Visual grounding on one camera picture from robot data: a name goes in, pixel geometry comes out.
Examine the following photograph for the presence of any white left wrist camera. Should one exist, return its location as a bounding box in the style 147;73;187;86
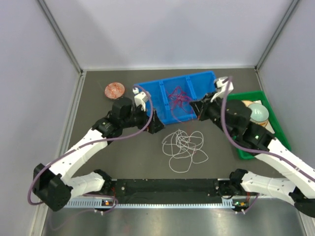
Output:
132;88;151;111

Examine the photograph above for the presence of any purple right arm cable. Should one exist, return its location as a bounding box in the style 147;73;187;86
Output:
220;76;315;214

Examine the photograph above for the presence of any red patterned small plate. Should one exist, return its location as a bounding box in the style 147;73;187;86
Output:
104;82;125;100

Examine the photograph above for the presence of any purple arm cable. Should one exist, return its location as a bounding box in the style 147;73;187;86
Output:
27;85;154;214
220;76;315;214

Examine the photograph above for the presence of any red wire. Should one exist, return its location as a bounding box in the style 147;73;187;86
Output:
166;85;197;123

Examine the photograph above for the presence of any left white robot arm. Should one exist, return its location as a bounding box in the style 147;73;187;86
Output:
29;92;164;211

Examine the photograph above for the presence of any aluminium frame post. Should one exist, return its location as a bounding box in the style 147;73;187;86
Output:
254;0;300;72
36;0;83;74

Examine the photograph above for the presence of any grey slotted cable duct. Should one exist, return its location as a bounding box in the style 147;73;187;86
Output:
66;198;238;209

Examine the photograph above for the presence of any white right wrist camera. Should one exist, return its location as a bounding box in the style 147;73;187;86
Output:
211;76;234;101

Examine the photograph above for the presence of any blue three-compartment bin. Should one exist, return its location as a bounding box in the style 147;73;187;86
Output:
138;71;216;125

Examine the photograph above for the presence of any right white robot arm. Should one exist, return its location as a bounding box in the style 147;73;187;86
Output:
189;93;315;217

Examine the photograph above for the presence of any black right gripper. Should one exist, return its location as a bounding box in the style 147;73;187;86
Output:
189;91;235;138

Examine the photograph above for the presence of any light green bowl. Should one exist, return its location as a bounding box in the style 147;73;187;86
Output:
248;103;269;122

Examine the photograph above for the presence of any aluminium frame right post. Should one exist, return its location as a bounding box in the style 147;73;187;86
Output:
254;0;300;72

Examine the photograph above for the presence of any aluminium frame left post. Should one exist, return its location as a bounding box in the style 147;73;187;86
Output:
36;0;83;74

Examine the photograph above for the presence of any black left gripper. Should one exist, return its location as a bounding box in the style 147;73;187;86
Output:
121;103;166;134

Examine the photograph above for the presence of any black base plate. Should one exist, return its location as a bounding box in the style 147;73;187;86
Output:
103;178;233;205

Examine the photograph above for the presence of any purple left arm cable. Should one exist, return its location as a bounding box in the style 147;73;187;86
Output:
27;85;154;214

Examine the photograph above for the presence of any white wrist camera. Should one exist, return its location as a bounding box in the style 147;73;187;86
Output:
132;88;151;111
211;76;234;101

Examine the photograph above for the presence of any tan patterned plate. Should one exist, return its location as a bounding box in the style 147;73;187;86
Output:
242;100;264;127

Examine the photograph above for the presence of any green plastic tray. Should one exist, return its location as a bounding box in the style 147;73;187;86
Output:
227;90;291;151

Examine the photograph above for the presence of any white wire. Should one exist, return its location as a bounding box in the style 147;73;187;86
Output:
162;128;209;174

